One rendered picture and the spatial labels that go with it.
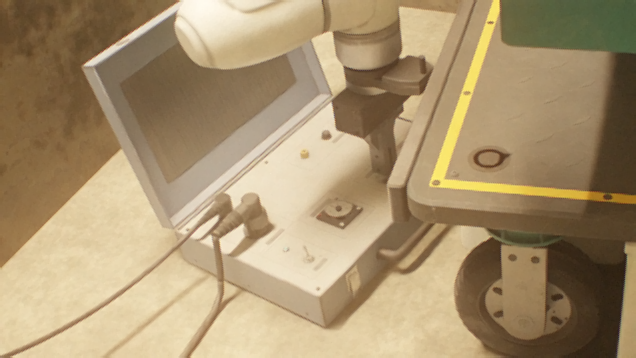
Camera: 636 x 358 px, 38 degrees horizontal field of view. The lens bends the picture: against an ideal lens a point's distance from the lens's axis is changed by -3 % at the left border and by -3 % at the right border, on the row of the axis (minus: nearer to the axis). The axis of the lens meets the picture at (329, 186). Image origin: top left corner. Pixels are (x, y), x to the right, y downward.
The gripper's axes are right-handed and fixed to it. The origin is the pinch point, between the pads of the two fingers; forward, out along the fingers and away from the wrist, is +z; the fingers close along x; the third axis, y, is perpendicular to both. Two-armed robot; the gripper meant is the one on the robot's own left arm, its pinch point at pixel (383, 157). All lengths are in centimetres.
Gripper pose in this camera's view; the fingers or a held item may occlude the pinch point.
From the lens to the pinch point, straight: 135.5
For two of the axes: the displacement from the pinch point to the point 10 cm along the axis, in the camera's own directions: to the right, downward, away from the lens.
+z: 1.4, 7.8, 6.1
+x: -6.0, 5.6, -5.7
